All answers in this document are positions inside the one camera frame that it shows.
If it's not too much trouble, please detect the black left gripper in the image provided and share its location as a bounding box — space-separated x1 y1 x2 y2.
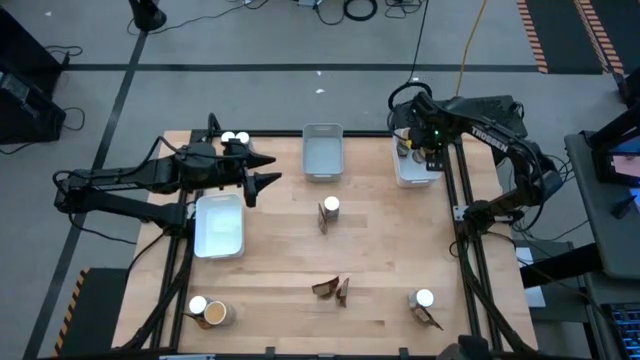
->
215 139 283 209

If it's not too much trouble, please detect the grey plastic bin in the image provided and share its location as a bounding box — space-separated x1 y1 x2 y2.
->
301 122 346 183

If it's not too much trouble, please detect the white plastic bin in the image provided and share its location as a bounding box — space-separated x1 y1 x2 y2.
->
193 193 247 260
392 127 444 189

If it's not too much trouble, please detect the black computer case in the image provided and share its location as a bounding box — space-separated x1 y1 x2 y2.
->
388 94 529 166

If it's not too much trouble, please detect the black hazard-striped floor mat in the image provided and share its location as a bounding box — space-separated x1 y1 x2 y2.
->
53 268 130 357
517 0 626 76

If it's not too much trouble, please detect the black stand base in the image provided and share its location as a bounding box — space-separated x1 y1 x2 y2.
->
127 0 168 34

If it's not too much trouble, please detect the black desk leg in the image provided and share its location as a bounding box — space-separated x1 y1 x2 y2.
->
519 243 604 289

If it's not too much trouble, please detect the black computer monitor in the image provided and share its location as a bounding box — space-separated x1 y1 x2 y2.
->
579 107 640 189

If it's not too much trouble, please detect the black desk gadget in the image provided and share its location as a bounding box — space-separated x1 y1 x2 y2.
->
609 194 639 220

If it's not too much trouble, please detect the grey desk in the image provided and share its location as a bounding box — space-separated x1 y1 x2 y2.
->
564 130 640 281

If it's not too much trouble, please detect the person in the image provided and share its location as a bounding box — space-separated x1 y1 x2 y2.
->
437 333 494 360

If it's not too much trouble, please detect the black equipment case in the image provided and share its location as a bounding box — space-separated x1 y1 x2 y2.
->
0 72 67 146

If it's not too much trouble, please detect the black cabinet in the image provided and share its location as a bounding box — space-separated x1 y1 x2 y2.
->
0 7 64 76

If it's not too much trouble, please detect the backlit keyboard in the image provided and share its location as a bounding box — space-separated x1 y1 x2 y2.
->
602 302 640 360

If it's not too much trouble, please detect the black looped floor cable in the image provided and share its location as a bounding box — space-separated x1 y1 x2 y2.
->
387 0 434 114

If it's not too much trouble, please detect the yellow floor cable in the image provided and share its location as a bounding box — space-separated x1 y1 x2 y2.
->
453 0 489 99

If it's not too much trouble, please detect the coiled black cable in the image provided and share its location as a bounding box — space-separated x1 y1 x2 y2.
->
342 0 379 23

